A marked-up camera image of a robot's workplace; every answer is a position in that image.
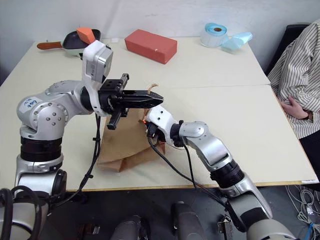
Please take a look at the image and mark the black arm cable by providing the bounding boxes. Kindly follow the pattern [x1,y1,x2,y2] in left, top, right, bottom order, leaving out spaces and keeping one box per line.
[146,120,247,233]
[47,112,104,216]

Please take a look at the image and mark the brown paper bag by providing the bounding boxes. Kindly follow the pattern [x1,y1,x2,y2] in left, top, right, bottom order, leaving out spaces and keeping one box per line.
[96,83,167,174]

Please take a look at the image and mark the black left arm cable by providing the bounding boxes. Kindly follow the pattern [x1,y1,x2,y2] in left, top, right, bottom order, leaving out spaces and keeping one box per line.
[47,112,104,216]

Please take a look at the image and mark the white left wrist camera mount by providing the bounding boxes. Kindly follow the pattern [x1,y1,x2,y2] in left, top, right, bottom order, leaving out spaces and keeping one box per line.
[81,40,115,112]

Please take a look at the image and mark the white and blue tape roll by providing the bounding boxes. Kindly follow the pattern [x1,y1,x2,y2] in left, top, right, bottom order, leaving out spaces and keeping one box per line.
[199,22,229,48]

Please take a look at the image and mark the black chair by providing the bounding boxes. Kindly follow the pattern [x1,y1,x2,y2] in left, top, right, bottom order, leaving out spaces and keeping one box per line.
[264,23,311,76]

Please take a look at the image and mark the white handwritten label sticker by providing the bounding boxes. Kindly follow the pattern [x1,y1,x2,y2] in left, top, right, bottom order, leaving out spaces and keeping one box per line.
[19,95,42,111]

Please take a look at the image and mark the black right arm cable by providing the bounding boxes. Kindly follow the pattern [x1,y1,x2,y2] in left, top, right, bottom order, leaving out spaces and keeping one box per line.
[146,120,247,233]

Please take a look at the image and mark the small metal bracket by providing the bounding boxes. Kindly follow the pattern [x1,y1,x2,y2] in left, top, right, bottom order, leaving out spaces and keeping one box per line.
[216,216,234,240]

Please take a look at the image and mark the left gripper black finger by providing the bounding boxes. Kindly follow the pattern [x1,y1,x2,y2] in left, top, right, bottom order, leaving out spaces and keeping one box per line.
[123,98,165,110]
[123,89,165,101]

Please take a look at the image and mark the red brick block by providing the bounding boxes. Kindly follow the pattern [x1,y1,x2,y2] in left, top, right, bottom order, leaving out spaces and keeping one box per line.
[124,28,178,66]

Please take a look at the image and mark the light blue loose tape strip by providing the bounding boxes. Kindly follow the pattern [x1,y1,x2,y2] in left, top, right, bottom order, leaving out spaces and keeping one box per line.
[221,32,254,54]

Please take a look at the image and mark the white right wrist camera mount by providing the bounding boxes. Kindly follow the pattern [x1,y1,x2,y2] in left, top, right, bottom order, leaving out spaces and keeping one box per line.
[145,104,180,146]

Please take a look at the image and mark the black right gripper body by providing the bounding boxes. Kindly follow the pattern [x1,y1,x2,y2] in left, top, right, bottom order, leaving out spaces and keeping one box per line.
[145,121,166,146]

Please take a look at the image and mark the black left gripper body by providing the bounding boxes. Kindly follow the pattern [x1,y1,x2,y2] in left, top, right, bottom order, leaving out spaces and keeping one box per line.
[97,73,131,130]

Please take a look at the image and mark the orange foam block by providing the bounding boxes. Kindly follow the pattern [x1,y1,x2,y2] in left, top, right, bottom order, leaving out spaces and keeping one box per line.
[75,26,97,45]

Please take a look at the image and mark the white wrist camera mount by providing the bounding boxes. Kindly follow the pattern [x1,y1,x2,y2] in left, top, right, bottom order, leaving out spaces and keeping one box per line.
[145,104,180,146]
[81,40,115,112]

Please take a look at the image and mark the white cables on floor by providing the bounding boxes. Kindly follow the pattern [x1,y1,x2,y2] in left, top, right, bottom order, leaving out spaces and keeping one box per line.
[284,183,320,240]

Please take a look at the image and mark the person in striped shirt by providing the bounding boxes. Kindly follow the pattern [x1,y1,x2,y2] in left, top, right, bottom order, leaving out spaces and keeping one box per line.
[266,20,320,182]

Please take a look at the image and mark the black pan with orange handle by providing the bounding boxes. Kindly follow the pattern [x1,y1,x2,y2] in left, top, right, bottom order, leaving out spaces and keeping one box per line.
[36,29,102,59]

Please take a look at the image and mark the person's bare hand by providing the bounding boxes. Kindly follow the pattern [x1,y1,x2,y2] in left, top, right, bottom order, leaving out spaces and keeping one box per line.
[282,95,310,121]

